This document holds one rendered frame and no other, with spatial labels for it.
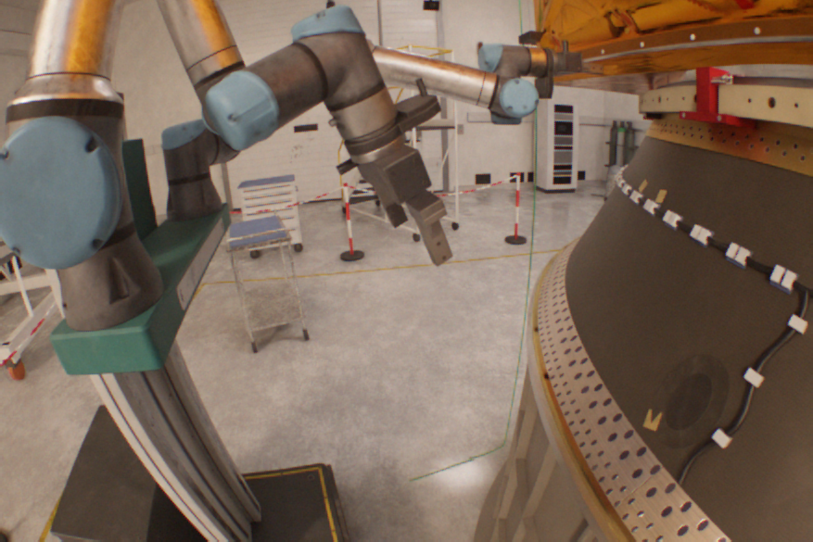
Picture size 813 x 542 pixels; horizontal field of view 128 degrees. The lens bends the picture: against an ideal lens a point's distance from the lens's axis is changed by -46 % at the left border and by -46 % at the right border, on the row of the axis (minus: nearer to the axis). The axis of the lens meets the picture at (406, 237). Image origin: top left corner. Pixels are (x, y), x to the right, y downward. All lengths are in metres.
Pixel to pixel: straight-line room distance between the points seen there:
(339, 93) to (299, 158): 7.26
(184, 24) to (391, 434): 2.04
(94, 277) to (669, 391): 0.72
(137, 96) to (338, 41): 8.83
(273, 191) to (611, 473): 4.47
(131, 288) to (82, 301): 0.07
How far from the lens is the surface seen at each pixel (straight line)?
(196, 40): 0.48
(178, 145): 0.90
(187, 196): 0.91
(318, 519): 1.52
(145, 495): 1.13
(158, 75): 8.91
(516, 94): 0.70
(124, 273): 0.46
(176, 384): 1.04
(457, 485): 1.93
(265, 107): 0.35
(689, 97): 0.71
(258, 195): 4.67
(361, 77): 0.40
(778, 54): 0.69
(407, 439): 2.11
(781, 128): 0.63
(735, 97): 0.62
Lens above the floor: 1.64
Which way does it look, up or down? 19 degrees down
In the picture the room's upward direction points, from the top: 3 degrees counter-clockwise
